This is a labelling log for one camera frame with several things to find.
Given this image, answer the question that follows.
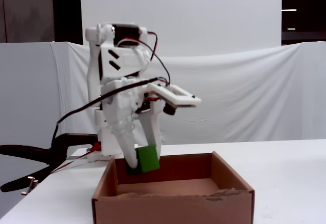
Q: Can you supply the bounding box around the red black servo cable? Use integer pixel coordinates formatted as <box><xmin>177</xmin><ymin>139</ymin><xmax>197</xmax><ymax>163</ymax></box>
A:
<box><xmin>118</xmin><ymin>31</ymin><xmax>172</xmax><ymax>87</ymax></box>

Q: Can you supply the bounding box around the brown cardboard box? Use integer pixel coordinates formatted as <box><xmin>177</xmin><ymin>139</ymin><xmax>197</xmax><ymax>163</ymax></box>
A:
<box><xmin>91</xmin><ymin>151</ymin><xmax>256</xmax><ymax>224</ymax></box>

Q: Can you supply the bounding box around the green cube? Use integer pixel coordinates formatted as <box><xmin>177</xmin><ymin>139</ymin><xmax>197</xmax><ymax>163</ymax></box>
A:
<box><xmin>125</xmin><ymin>144</ymin><xmax>161</xmax><ymax>177</ymax></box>

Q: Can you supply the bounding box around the black camera cable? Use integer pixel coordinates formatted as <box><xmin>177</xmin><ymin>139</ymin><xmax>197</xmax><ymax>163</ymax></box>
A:
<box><xmin>51</xmin><ymin>77</ymin><xmax>160</xmax><ymax>149</ymax></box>

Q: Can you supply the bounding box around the dark wooden cabinet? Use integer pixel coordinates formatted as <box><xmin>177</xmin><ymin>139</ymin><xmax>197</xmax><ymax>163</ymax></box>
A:
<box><xmin>0</xmin><ymin>0</ymin><xmax>55</xmax><ymax>44</ymax></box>

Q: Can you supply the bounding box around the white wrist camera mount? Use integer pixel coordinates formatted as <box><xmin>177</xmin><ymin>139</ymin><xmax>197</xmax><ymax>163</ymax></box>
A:
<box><xmin>147</xmin><ymin>82</ymin><xmax>202</xmax><ymax>117</ymax></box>

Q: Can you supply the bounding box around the white cloth drape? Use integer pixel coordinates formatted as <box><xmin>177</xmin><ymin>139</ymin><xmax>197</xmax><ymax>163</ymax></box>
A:
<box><xmin>0</xmin><ymin>40</ymin><xmax>326</xmax><ymax>150</ymax></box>

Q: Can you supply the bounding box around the white backdrop board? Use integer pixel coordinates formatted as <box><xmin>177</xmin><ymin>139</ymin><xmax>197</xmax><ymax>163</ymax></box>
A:
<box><xmin>79</xmin><ymin>0</ymin><xmax>283</xmax><ymax>57</ymax></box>

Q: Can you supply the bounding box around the black table clamp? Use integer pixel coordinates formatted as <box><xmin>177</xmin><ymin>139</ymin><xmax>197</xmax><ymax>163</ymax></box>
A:
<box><xmin>0</xmin><ymin>132</ymin><xmax>98</xmax><ymax>195</ymax></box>

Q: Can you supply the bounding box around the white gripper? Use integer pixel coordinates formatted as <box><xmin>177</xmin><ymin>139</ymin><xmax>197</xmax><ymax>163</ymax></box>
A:
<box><xmin>100</xmin><ymin>77</ymin><xmax>164</xmax><ymax>170</ymax></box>

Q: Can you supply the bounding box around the red white power wire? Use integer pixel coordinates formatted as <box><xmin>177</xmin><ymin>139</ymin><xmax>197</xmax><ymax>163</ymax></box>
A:
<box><xmin>49</xmin><ymin>142</ymin><xmax>103</xmax><ymax>176</ymax></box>

